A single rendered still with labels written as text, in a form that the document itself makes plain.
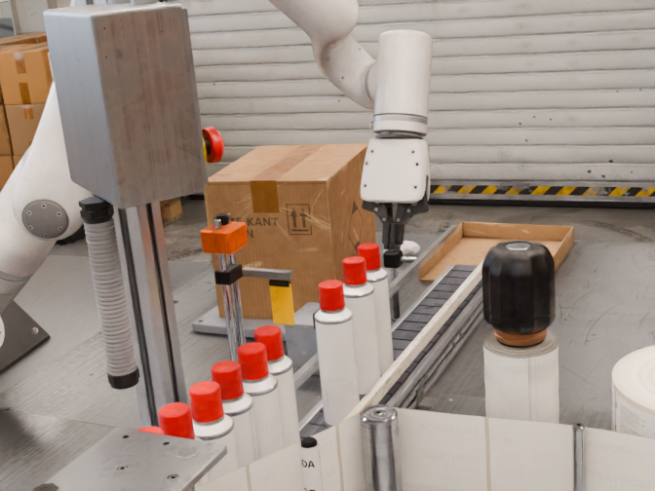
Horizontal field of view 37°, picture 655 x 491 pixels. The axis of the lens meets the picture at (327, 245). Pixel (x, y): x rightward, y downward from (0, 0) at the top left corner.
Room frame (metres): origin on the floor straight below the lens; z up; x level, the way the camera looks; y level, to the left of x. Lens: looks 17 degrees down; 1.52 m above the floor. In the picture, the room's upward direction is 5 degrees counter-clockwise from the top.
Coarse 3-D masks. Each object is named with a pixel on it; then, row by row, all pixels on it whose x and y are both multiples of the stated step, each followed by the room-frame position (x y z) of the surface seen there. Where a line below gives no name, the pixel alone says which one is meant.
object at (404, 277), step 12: (456, 228) 1.83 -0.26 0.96; (444, 240) 1.76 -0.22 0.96; (432, 252) 1.70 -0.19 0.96; (420, 264) 1.64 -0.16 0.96; (408, 276) 1.58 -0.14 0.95; (396, 288) 1.53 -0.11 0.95; (312, 360) 1.25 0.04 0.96; (300, 372) 1.21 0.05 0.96; (312, 372) 1.23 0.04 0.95; (300, 384) 1.20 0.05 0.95
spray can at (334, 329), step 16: (320, 288) 1.21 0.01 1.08; (336, 288) 1.20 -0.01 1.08; (320, 304) 1.22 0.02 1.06; (336, 304) 1.20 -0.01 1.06; (320, 320) 1.20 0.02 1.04; (336, 320) 1.19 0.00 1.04; (352, 320) 1.21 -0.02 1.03; (320, 336) 1.20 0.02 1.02; (336, 336) 1.19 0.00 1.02; (352, 336) 1.21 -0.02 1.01; (320, 352) 1.21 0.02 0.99; (336, 352) 1.19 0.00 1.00; (352, 352) 1.20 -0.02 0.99; (320, 368) 1.21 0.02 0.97; (336, 368) 1.19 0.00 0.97; (352, 368) 1.20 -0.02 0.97; (336, 384) 1.19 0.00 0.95; (352, 384) 1.20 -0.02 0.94; (336, 400) 1.19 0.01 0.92; (352, 400) 1.20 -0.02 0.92; (336, 416) 1.19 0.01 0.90
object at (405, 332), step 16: (448, 272) 1.80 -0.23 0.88; (464, 272) 1.79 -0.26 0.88; (448, 288) 1.70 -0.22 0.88; (432, 304) 1.63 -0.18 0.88; (464, 304) 1.62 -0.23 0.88; (416, 320) 1.56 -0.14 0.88; (448, 320) 1.55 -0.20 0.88; (400, 336) 1.50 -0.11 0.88; (400, 352) 1.44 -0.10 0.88; (400, 384) 1.32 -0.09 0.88; (384, 400) 1.27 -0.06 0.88; (320, 416) 1.24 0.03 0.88; (304, 432) 1.20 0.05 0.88
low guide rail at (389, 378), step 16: (480, 272) 1.69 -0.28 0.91; (464, 288) 1.60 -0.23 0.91; (448, 304) 1.54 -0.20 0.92; (432, 320) 1.47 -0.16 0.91; (416, 336) 1.41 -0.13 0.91; (432, 336) 1.44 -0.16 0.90; (416, 352) 1.38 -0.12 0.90; (400, 368) 1.31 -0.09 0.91; (384, 384) 1.26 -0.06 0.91; (368, 400) 1.21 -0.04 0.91
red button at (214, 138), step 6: (204, 132) 1.01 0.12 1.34; (210, 132) 1.00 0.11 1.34; (216, 132) 1.00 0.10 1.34; (204, 138) 1.00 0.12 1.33; (210, 138) 1.00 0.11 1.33; (216, 138) 1.00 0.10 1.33; (222, 138) 1.01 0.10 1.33; (210, 144) 1.00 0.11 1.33; (216, 144) 0.99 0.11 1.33; (222, 144) 1.00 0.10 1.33; (210, 150) 1.00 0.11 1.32; (216, 150) 0.99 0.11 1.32; (222, 150) 1.00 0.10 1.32; (210, 156) 1.00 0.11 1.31; (216, 156) 1.00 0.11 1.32; (210, 162) 1.01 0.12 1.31; (216, 162) 1.01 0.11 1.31
